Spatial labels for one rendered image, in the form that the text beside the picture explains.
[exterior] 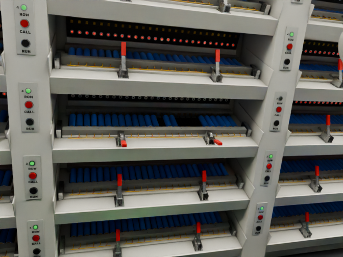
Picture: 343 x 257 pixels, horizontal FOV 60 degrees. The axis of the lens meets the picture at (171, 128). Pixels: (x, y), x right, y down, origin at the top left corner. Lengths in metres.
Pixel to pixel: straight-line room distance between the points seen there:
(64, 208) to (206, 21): 0.65
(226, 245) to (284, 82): 0.58
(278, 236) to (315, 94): 0.53
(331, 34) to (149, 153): 0.65
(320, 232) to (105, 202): 0.83
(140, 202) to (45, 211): 0.27
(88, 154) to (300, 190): 0.75
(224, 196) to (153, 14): 0.60
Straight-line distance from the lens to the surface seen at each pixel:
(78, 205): 0.92
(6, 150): 0.85
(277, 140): 1.00
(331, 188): 1.26
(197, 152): 0.89
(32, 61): 0.79
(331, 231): 1.37
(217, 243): 1.12
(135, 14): 0.80
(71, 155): 0.84
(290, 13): 0.96
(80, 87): 0.79
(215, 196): 1.00
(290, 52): 0.96
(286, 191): 1.14
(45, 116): 0.81
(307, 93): 1.03
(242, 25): 0.89
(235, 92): 0.89
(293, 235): 1.26
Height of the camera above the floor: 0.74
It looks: 15 degrees down
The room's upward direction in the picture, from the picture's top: 4 degrees clockwise
